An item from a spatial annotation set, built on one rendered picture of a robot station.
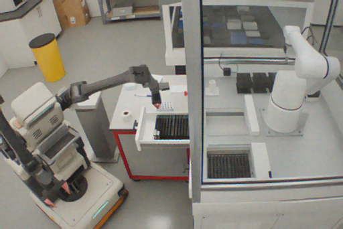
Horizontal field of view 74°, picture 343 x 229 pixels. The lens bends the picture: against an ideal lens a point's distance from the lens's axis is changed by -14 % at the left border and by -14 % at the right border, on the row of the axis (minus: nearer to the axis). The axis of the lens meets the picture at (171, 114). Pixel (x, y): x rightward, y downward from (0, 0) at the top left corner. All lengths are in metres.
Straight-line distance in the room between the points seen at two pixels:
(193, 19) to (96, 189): 1.79
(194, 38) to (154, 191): 1.90
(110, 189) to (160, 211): 0.47
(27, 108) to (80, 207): 1.07
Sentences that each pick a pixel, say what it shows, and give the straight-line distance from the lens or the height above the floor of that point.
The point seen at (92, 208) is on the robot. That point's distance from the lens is 2.13.
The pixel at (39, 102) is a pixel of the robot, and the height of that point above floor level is 1.33.
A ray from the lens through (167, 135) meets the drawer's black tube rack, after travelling 1.57.
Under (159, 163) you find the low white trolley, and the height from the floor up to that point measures 0.33.
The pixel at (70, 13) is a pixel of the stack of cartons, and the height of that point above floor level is 0.32.
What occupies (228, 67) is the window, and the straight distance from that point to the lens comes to 0.71.
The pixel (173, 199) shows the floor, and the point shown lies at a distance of 2.34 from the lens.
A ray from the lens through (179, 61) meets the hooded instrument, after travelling 2.28.
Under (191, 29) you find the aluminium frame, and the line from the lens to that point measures 0.64.
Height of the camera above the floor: 2.07
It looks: 44 degrees down
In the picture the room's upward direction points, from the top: 6 degrees counter-clockwise
